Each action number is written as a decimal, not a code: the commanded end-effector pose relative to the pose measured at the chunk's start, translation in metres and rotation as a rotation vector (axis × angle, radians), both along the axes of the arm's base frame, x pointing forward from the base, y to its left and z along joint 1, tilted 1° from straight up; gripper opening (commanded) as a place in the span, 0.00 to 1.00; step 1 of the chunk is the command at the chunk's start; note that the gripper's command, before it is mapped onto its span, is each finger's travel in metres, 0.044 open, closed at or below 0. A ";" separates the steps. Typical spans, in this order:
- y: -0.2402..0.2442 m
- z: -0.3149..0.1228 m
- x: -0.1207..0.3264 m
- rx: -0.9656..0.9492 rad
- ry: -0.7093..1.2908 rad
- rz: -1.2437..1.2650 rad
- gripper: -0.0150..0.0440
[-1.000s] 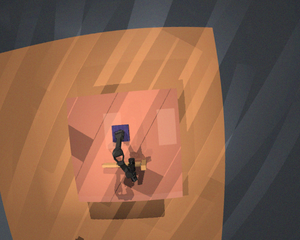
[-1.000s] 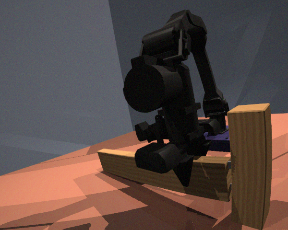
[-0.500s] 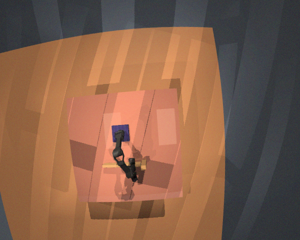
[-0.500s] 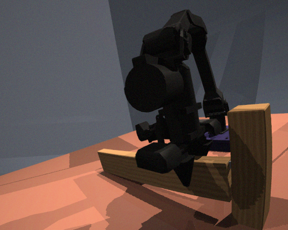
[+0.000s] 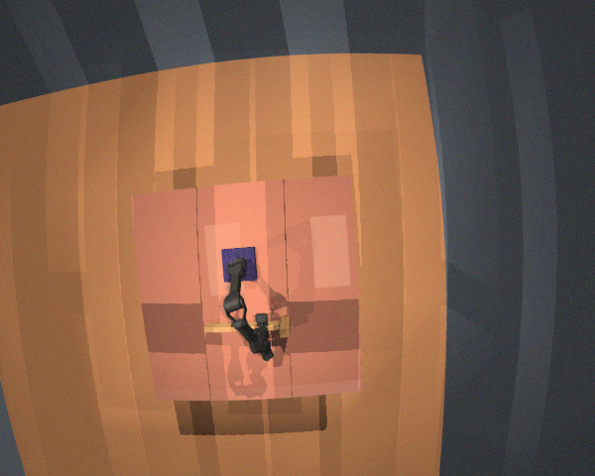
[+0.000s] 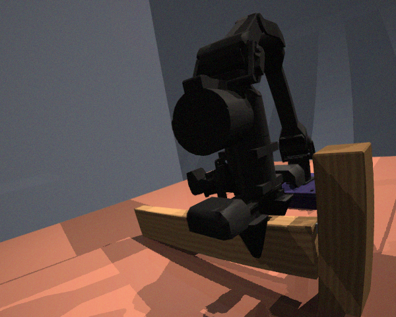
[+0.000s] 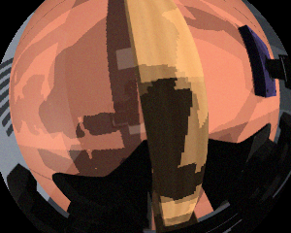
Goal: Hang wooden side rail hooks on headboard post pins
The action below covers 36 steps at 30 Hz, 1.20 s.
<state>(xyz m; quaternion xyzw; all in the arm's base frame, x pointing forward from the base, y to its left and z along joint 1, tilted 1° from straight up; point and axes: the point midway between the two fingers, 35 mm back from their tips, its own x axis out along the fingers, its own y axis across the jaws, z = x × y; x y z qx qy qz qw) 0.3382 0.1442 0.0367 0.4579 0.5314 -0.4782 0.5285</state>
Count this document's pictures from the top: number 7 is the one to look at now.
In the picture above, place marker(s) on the wooden side rail with steel hooks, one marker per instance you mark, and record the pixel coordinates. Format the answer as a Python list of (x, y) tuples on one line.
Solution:
[(174, 103)]

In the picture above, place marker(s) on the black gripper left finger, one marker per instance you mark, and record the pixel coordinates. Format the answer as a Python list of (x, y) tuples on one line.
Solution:
[(128, 187)]

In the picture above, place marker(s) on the brown wooden post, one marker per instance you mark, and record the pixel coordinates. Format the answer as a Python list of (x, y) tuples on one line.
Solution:
[(160, 228)]

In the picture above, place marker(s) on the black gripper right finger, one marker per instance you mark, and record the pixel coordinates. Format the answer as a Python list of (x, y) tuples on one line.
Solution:
[(225, 165)]

